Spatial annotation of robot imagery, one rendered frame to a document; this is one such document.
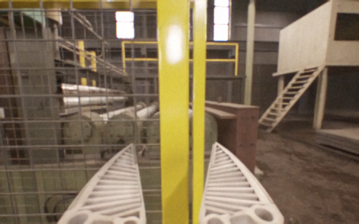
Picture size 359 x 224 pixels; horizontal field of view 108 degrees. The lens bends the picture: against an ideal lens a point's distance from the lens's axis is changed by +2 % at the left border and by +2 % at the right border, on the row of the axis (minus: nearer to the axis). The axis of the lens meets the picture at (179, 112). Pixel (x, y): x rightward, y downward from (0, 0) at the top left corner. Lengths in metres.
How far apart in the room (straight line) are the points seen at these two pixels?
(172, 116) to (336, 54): 8.25
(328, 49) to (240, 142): 7.30
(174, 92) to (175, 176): 0.15
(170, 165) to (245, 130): 0.91
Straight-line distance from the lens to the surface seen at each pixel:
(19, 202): 1.82
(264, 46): 11.89
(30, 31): 1.48
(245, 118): 1.09
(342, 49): 8.61
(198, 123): 0.61
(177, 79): 0.22
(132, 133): 1.16
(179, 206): 0.30
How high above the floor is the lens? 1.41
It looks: 7 degrees down
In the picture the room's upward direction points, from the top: straight up
